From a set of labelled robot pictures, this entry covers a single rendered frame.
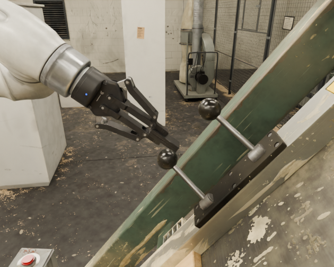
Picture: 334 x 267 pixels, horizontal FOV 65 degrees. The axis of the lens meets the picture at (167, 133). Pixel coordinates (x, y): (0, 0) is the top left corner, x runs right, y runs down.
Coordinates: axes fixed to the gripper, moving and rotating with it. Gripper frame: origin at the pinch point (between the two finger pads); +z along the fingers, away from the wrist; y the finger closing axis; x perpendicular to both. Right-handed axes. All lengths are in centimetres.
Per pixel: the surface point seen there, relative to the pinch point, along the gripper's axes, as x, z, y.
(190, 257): 17.3, 13.1, 8.6
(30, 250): -12, -8, 67
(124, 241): -8.0, 12.6, 38.5
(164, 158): 10.1, 0.0, -1.2
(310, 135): 16.4, 12.0, -19.5
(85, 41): -743, -196, 198
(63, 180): -184, -15, 186
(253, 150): 14.0, 8.8, -12.6
